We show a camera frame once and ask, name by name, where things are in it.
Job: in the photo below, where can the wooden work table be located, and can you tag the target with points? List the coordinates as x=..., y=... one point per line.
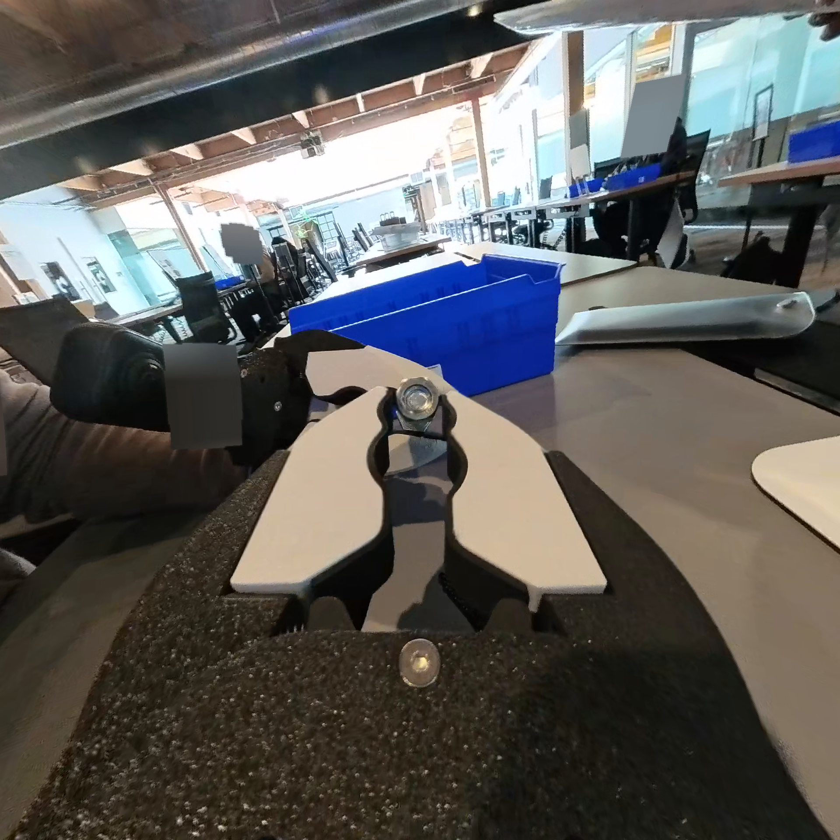
x=623, y=187

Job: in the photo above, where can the person's left forearm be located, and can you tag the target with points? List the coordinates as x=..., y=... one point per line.
x=98, y=472

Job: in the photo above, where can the small blue bin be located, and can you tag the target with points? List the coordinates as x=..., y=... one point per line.
x=617, y=180
x=814, y=145

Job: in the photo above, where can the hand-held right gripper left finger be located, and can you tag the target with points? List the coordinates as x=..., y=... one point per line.
x=308, y=505

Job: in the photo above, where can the white paper sheet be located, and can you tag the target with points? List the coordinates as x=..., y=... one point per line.
x=656, y=16

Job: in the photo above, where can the wooden side table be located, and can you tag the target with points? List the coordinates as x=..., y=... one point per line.
x=774, y=176

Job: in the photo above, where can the grey metal clamp lever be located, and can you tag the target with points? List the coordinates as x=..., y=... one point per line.
x=689, y=321

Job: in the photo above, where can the beige table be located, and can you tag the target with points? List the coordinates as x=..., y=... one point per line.
x=577, y=266

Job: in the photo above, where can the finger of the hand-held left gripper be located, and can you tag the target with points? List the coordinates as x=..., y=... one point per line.
x=410, y=456
x=367, y=367

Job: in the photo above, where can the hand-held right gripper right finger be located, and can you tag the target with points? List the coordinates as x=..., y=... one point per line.
x=525, y=512

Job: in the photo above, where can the blue plastic bin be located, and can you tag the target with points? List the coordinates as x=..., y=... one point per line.
x=492, y=328

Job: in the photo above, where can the silver hex nut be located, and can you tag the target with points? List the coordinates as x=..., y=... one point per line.
x=400, y=399

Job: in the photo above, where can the brown wooden post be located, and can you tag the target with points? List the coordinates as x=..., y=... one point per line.
x=574, y=72

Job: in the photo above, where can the group of black office chairs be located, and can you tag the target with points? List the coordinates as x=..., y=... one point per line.
x=203, y=308

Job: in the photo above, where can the black framed floor sign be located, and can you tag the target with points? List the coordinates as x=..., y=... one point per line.
x=763, y=111

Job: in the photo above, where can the stack of grey trays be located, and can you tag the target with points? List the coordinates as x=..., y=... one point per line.
x=397, y=236

